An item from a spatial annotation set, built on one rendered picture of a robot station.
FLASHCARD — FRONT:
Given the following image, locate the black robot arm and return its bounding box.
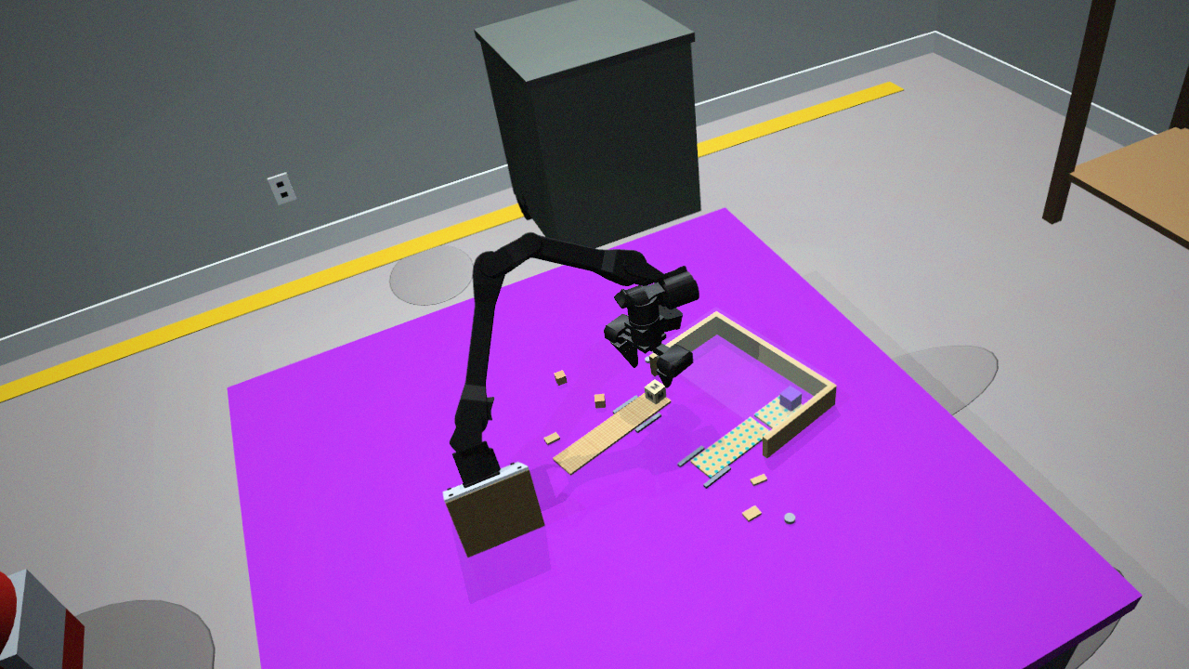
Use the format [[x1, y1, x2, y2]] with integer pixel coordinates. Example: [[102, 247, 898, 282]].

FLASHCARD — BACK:
[[449, 232, 699, 488]]

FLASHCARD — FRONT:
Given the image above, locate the white labelled cube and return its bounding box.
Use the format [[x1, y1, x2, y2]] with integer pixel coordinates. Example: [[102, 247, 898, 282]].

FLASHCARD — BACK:
[[644, 379, 667, 405]]

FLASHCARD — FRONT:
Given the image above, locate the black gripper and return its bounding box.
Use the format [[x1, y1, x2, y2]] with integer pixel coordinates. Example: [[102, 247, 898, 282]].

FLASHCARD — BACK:
[[604, 314, 694, 389]]

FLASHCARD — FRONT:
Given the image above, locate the peach grid-patterned strip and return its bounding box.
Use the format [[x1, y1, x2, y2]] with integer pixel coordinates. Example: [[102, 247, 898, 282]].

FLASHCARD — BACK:
[[553, 395, 672, 475]]

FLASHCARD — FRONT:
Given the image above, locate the cream flat strip with teal dots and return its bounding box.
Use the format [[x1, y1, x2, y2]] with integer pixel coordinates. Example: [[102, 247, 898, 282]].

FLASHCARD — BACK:
[[691, 423, 763, 479]]

